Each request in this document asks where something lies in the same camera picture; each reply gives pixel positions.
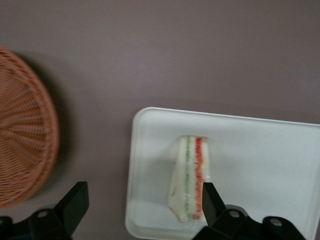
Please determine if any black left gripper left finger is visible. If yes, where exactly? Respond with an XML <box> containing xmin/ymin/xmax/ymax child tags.
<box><xmin>0</xmin><ymin>181</ymin><xmax>90</xmax><ymax>240</ymax></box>

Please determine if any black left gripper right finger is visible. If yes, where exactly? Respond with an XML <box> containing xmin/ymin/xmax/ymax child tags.
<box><xmin>191</xmin><ymin>182</ymin><xmax>307</xmax><ymax>240</ymax></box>

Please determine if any triangle sandwich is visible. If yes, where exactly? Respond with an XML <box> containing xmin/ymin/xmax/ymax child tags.
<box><xmin>167</xmin><ymin>135</ymin><xmax>213</xmax><ymax>223</ymax></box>

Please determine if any cream plastic tray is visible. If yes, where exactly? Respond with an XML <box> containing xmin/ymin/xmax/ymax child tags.
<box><xmin>124</xmin><ymin>107</ymin><xmax>320</xmax><ymax>240</ymax></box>

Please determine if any round brown wicker basket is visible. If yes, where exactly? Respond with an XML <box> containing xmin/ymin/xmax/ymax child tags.
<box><xmin>0</xmin><ymin>45</ymin><xmax>61</xmax><ymax>211</ymax></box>

